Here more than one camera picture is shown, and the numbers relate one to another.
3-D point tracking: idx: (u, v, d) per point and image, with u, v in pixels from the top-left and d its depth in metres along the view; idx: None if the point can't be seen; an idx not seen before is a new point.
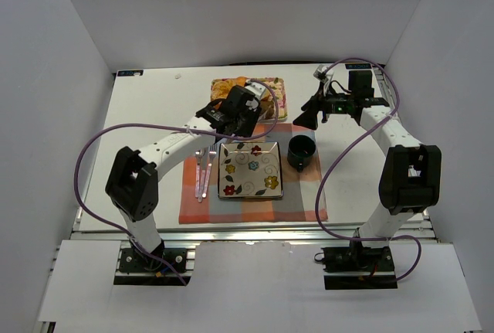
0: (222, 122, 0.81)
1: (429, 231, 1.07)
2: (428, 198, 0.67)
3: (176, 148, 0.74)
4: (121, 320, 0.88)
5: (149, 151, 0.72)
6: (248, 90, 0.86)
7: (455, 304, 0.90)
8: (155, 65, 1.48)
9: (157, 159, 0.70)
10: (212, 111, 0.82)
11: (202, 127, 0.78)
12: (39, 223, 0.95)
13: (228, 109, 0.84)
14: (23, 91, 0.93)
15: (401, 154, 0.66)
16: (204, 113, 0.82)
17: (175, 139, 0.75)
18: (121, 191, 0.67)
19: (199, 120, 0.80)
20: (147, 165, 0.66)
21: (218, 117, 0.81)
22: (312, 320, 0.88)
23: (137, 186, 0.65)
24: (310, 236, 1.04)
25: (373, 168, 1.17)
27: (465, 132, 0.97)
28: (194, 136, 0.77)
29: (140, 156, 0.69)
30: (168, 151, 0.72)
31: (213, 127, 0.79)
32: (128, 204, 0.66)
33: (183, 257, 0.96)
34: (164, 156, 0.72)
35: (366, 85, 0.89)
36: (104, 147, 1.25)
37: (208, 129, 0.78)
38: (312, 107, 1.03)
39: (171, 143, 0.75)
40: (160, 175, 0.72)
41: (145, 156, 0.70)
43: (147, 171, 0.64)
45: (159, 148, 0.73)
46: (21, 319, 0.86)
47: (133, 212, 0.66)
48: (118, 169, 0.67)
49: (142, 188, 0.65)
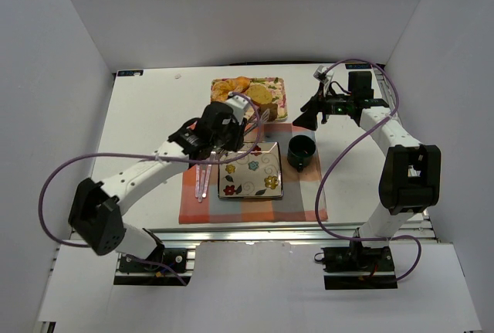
0: (197, 147, 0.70)
1: (428, 231, 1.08)
2: (429, 199, 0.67)
3: (143, 178, 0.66)
4: (121, 320, 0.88)
5: (113, 181, 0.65)
6: (226, 107, 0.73)
7: (455, 304, 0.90)
8: (155, 65, 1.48)
9: (120, 191, 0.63)
10: (187, 134, 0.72)
11: (174, 154, 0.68)
12: (40, 223, 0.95)
13: (204, 130, 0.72)
14: (23, 90, 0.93)
15: (400, 154, 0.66)
16: (177, 136, 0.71)
17: (143, 167, 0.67)
18: (82, 225, 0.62)
19: (171, 144, 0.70)
20: (109, 198, 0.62)
21: (191, 141, 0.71)
22: (312, 320, 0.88)
23: (98, 221, 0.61)
24: (310, 236, 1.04)
25: (373, 168, 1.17)
27: (465, 133, 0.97)
28: (164, 164, 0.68)
29: (101, 188, 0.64)
30: (133, 182, 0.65)
31: (185, 153, 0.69)
32: (89, 238, 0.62)
33: (183, 258, 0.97)
34: (129, 188, 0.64)
35: (364, 86, 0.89)
36: (104, 147, 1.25)
37: (181, 156, 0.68)
38: (312, 107, 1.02)
39: (138, 171, 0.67)
40: (124, 208, 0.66)
41: (108, 189, 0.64)
43: (108, 206, 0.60)
45: (124, 178, 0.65)
46: (21, 319, 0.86)
47: (96, 246, 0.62)
48: (79, 205, 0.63)
49: (103, 222, 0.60)
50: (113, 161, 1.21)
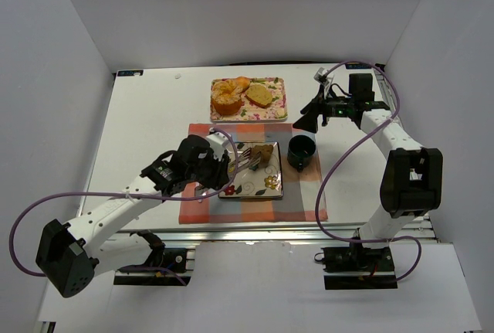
0: (170, 181, 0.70)
1: (428, 231, 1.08)
2: (430, 203, 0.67)
3: (113, 218, 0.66)
4: (121, 320, 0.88)
5: (80, 223, 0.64)
6: (201, 141, 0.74)
7: (455, 304, 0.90)
8: (155, 65, 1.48)
9: (86, 235, 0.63)
10: (160, 168, 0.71)
11: (145, 191, 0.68)
12: (40, 222, 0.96)
13: (179, 164, 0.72)
14: (23, 90, 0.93)
15: (401, 159, 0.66)
16: (150, 171, 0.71)
17: (114, 206, 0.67)
18: (50, 268, 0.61)
19: (144, 179, 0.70)
20: (74, 242, 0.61)
21: (165, 175, 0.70)
22: (312, 320, 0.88)
23: (63, 265, 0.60)
24: (310, 236, 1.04)
25: (373, 169, 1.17)
27: (465, 132, 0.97)
28: (133, 201, 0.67)
29: (68, 230, 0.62)
30: (102, 224, 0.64)
31: (157, 188, 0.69)
32: (56, 280, 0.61)
33: (183, 257, 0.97)
34: (96, 229, 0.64)
35: (365, 89, 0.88)
36: (104, 147, 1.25)
37: (153, 192, 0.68)
38: (312, 110, 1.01)
39: (108, 211, 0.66)
40: (93, 250, 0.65)
41: (75, 232, 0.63)
43: (73, 252, 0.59)
45: (93, 219, 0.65)
46: (21, 319, 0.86)
47: (62, 290, 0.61)
48: (44, 247, 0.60)
49: (69, 267, 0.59)
50: (113, 161, 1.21)
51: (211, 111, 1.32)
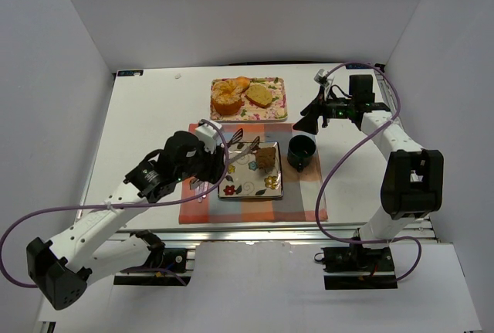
0: (156, 185, 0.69)
1: (429, 231, 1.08)
2: (431, 205, 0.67)
3: (94, 232, 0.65)
4: (121, 320, 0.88)
5: (62, 240, 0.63)
6: (187, 141, 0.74)
7: (456, 304, 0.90)
8: (155, 65, 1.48)
9: (68, 253, 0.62)
10: (146, 172, 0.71)
11: (128, 200, 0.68)
12: (40, 222, 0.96)
13: (165, 165, 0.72)
14: (23, 91, 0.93)
15: (401, 161, 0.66)
16: (135, 175, 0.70)
17: (96, 221, 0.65)
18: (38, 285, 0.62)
19: (126, 186, 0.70)
20: (55, 263, 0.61)
21: (151, 178, 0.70)
22: (312, 320, 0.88)
23: (49, 284, 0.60)
24: (310, 236, 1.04)
25: (373, 169, 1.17)
27: (465, 132, 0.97)
28: (117, 212, 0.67)
29: (49, 249, 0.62)
30: (83, 239, 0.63)
31: (141, 195, 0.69)
32: (47, 294, 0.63)
33: (183, 258, 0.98)
34: (79, 246, 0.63)
35: (366, 90, 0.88)
36: (104, 147, 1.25)
37: (136, 201, 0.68)
38: (312, 111, 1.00)
39: (89, 225, 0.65)
40: (79, 265, 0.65)
41: (57, 250, 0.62)
43: (55, 271, 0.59)
45: (74, 236, 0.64)
46: (21, 319, 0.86)
47: (53, 303, 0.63)
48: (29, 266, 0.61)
49: (55, 286, 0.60)
50: (113, 161, 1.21)
51: (211, 111, 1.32)
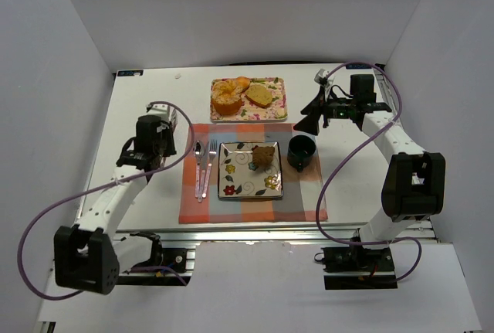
0: (147, 161, 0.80)
1: (429, 231, 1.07)
2: (432, 208, 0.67)
3: (116, 203, 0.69)
4: (121, 319, 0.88)
5: (88, 219, 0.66)
6: (152, 118, 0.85)
7: (455, 304, 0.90)
8: (155, 64, 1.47)
9: (102, 223, 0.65)
10: (131, 155, 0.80)
11: (130, 174, 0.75)
12: (40, 223, 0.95)
13: (144, 144, 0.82)
14: (23, 90, 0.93)
15: (404, 164, 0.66)
16: (124, 159, 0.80)
17: (110, 195, 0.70)
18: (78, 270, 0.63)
19: (123, 167, 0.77)
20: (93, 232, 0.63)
21: (139, 157, 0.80)
22: (312, 320, 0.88)
23: (93, 257, 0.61)
24: (311, 236, 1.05)
25: (373, 169, 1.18)
27: (465, 132, 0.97)
28: (126, 184, 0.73)
29: (80, 229, 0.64)
30: (109, 210, 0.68)
31: (140, 168, 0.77)
32: (93, 276, 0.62)
33: (183, 257, 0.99)
34: (107, 217, 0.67)
35: (367, 90, 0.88)
36: (105, 147, 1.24)
37: (137, 171, 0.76)
38: (313, 113, 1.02)
39: (107, 201, 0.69)
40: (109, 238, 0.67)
41: (88, 227, 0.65)
43: (97, 239, 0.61)
45: (98, 212, 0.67)
46: (21, 319, 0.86)
47: (100, 283, 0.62)
48: (63, 253, 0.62)
49: (100, 254, 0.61)
50: (113, 161, 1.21)
51: (211, 111, 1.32)
